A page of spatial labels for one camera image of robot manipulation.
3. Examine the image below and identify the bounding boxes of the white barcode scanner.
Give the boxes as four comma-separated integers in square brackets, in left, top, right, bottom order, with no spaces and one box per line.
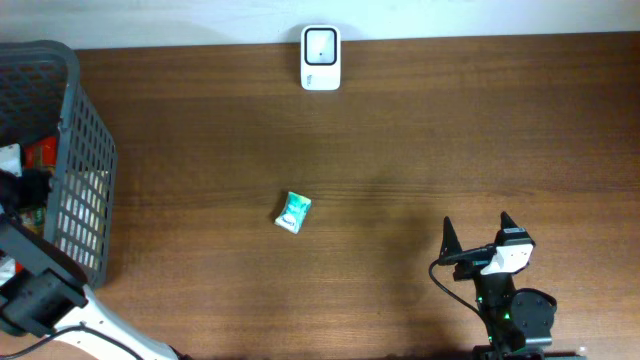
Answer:
[300,24,342,91]

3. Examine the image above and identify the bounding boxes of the red packet in basket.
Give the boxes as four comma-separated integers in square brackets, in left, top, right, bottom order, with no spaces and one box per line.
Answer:
[24,136,58,172]

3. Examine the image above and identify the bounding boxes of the small teal gum packet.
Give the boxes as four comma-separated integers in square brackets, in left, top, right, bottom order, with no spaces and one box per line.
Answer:
[274,192,312,234]

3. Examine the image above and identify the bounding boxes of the grey plastic basket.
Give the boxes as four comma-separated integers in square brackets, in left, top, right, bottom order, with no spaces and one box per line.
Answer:
[1,40,118,289]

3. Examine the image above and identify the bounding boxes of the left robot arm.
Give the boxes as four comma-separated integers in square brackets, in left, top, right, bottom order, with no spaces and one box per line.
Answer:
[1,170,187,359]

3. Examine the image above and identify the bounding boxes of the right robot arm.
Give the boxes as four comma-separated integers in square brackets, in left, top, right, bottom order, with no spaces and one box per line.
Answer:
[428,212,582,360]

